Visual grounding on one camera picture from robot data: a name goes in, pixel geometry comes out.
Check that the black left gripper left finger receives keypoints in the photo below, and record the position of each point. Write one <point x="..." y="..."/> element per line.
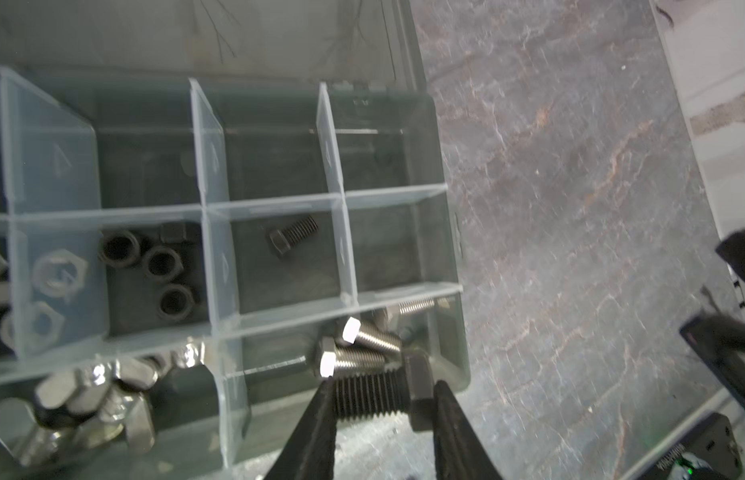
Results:
<point x="309" y="453"/>

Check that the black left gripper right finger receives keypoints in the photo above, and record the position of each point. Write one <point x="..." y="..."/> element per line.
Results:
<point x="459" y="454"/>

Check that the steel hex bolt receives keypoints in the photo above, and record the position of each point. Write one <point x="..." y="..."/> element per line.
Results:
<point x="334" y="361"/>
<point x="390" y="318"/>
<point x="353" y="331"/>

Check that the steel wing nut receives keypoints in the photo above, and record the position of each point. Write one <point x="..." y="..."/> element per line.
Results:
<point x="121" y="412"/>
<point x="143" y="373"/>
<point x="80" y="391"/>
<point x="29" y="442"/>

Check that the black hex nut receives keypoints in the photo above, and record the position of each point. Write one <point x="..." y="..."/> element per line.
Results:
<point x="162" y="264"/>
<point x="176" y="302"/>

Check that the black flange nut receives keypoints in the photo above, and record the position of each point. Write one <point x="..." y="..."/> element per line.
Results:
<point x="120" y="249"/>

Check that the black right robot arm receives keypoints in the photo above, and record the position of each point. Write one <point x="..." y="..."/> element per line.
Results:
<point x="719" y="339"/>

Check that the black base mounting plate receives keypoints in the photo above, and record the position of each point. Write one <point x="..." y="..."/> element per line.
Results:
<point x="708" y="451"/>

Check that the green plastic organizer box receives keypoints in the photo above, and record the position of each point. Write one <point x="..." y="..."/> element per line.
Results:
<point x="243" y="116"/>

